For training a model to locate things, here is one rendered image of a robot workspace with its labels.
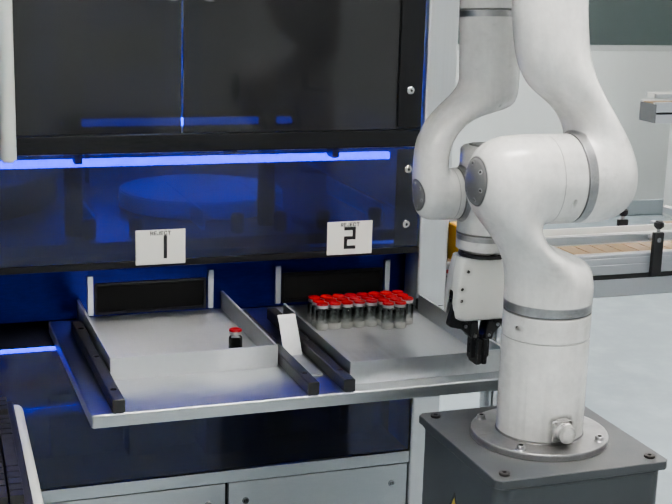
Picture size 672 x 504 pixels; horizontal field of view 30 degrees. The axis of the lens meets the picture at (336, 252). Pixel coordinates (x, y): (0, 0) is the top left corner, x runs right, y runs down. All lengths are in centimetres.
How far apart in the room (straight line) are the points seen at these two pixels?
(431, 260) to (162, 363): 62
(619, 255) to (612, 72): 527
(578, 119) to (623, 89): 622
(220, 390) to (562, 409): 50
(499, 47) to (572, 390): 50
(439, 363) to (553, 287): 33
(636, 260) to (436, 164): 93
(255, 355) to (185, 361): 11
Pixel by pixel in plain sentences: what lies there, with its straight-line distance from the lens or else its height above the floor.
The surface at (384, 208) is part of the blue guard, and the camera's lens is 224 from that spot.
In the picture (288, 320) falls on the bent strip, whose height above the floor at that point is 93.
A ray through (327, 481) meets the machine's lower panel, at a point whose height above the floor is 56.
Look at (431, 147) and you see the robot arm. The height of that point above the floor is 124.
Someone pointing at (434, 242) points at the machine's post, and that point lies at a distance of 230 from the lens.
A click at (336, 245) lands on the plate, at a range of 222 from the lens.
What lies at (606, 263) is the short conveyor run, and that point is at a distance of 261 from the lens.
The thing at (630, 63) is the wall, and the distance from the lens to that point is 792.
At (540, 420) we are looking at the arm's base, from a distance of 172.
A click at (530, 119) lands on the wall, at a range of 761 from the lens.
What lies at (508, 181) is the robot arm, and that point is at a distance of 160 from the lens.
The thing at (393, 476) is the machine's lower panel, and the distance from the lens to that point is 241.
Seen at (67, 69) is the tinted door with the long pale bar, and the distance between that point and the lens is 208.
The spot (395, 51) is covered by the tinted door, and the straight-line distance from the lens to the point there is 222.
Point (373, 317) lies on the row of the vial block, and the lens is 217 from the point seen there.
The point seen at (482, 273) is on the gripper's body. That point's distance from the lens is 188.
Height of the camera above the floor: 150
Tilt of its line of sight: 13 degrees down
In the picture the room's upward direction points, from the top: 2 degrees clockwise
